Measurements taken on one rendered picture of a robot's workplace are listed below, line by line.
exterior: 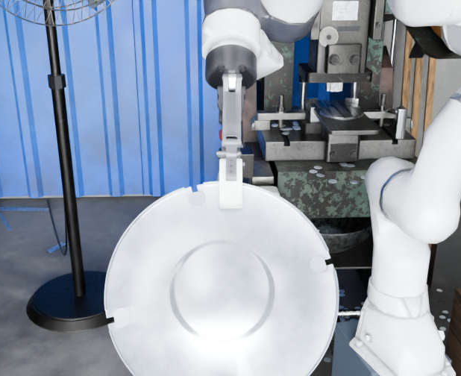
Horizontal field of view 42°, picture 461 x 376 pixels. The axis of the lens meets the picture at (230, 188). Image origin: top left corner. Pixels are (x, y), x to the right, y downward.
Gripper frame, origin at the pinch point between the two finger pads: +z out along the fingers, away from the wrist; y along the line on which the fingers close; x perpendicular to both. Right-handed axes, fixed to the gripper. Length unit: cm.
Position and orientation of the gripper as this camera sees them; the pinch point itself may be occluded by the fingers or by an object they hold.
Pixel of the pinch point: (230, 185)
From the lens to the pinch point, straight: 79.0
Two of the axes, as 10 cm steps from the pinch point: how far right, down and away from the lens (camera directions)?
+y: 0.2, -3.9, -9.2
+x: 10.0, 0.1, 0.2
